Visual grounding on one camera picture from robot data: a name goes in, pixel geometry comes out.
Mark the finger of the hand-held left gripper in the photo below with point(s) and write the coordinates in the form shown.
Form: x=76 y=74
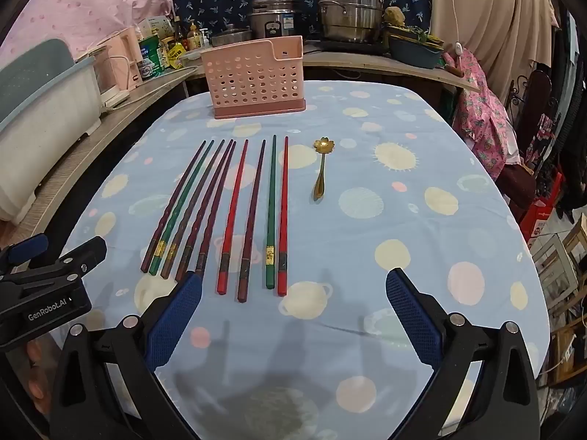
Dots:
x=27 y=247
x=87 y=256

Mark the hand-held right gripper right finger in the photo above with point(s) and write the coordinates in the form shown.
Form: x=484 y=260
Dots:
x=412 y=316

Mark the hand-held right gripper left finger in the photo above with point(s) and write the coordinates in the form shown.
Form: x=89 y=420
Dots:
x=179 y=316

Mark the row of lacquered chopsticks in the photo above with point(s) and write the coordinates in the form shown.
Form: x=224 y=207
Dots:
x=168 y=268

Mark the green chopstick gold label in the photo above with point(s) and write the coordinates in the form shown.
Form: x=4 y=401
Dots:
x=270 y=275
x=157 y=263

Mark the red chopstick dark band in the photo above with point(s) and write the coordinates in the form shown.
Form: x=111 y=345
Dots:
x=282 y=284
x=223 y=279

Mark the maroon chopstick dark band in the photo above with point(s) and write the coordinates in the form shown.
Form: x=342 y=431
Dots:
x=244 y=284

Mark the gold flower spoon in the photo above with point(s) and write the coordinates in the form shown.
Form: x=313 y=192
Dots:
x=321 y=178

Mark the pink perforated utensil basket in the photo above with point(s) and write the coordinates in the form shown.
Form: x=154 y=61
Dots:
x=252 y=82

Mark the person's left hand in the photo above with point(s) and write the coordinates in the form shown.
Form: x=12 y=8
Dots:
x=39 y=376

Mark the blue dotted tablecloth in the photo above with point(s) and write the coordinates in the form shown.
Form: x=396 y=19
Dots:
x=367 y=238

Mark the white storage box teal lid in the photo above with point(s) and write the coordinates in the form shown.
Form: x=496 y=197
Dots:
x=46 y=101

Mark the pink appliance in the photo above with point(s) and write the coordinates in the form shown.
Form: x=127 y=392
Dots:
x=130 y=55

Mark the green tin can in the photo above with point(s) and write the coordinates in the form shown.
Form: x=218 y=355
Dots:
x=151 y=59

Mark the pink floral apron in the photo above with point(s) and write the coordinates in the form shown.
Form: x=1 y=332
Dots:
x=481 y=114

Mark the yellow packet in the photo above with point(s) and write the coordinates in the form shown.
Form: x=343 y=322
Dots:
x=175 y=55

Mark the clear food container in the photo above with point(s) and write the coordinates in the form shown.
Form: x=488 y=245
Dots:
x=192 y=57

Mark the white carton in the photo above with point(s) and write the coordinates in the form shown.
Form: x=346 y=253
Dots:
x=153 y=27

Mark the dark sauce bottle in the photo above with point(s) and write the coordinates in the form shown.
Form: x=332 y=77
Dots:
x=179 y=34

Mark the yellow bottle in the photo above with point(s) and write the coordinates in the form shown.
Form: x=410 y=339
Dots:
x=194 y=36

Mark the white pump bottle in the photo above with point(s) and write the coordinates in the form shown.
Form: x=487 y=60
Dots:
x=205 y=39

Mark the pink dotted sheet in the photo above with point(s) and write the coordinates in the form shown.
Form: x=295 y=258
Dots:
x=91 y=4

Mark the blue plastic basin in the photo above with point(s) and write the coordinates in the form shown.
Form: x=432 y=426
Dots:
x=412 y=55

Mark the small steel pot with lid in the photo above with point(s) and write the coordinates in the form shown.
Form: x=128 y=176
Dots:
x=231 y=36

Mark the dark hanging clothes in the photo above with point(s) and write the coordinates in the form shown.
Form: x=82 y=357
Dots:
x=571 y=101

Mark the black induction cooktop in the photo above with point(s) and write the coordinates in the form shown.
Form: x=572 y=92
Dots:
x=348 y=47

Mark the yellow green bowl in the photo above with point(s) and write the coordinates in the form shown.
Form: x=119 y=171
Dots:
x=412 y=34

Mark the brown lumpy root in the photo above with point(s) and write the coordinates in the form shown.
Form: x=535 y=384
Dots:
x=394 y=16

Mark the silver rice cooker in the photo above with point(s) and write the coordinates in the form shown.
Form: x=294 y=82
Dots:
x=275 y=20

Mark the beige curtain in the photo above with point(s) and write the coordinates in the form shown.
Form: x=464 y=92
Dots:
x=495 y=18

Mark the stainless steel steamer pot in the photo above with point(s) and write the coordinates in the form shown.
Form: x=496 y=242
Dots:
x=351 y=9

